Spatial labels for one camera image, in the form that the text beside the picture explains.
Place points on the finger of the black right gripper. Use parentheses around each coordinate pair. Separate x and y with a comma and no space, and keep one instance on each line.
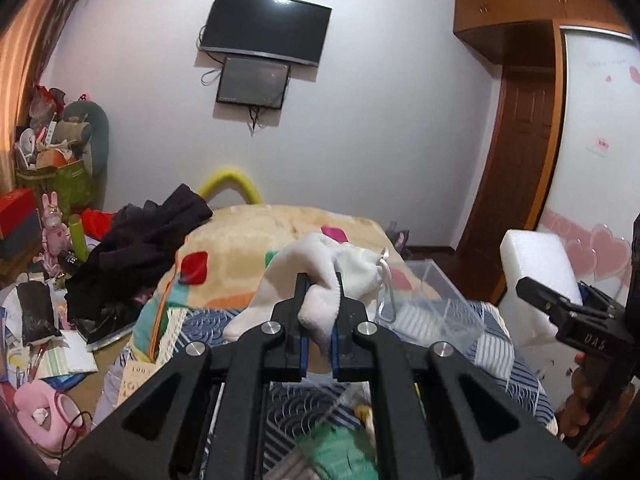
(546,300)
(595,299)

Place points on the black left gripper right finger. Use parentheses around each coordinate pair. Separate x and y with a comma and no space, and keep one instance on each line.
(435,414)

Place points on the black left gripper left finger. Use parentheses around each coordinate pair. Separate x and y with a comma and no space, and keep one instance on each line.
(202,413)

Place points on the white foam block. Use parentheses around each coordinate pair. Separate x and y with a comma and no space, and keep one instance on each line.
(536,266)

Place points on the person's right hand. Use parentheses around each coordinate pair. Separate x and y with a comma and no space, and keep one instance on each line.
(574,415)

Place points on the blue white patterned cloth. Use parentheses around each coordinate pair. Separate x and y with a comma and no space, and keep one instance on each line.
(293,410)

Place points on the white sliding wardrobe door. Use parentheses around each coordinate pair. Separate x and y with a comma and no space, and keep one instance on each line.
(594,195)

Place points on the green knitted cloth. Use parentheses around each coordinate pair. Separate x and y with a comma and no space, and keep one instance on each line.
(339,452)

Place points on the clear plastic storage box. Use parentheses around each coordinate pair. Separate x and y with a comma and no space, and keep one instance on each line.
(419,303)

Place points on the pink plush toy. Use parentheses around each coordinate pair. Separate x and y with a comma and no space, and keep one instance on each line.
(49,418)

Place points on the brown wooden door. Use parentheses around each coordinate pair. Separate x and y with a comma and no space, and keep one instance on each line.
(510,179)

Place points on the beige patterned fleece blanket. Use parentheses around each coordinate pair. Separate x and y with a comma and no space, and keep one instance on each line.
(221,263)

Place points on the pile of black clothes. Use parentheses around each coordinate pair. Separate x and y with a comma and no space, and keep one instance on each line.
(105,294)

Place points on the grey bag on floor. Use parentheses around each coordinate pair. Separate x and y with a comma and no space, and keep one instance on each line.
(398,237)

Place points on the black plastic bag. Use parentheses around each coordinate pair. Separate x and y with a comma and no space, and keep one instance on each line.
(38,324)

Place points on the red cloth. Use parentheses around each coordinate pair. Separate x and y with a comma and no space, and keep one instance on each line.
(96,223)

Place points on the pink rabbit doll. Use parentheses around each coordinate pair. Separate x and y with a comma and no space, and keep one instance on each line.
(55,237)

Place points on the yellow curved pool noodle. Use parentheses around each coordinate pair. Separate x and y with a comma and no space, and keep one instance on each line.
(230,177)

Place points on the red and grey box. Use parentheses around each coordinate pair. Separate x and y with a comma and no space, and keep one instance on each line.
(19,221)

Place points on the wooden overhead cabinet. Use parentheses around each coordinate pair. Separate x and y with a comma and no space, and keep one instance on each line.
(520,32)

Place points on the green box of clutter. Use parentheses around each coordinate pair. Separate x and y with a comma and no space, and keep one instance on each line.
(57,159)

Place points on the grey green plush toy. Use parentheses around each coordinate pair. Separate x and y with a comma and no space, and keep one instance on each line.
(94,145)

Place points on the orange curtain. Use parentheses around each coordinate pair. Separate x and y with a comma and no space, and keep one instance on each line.
(28,39)

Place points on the small black wall monitor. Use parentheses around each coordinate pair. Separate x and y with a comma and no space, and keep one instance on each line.
(253,82)

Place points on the large black wall television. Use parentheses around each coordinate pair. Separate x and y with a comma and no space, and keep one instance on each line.
(288,30)

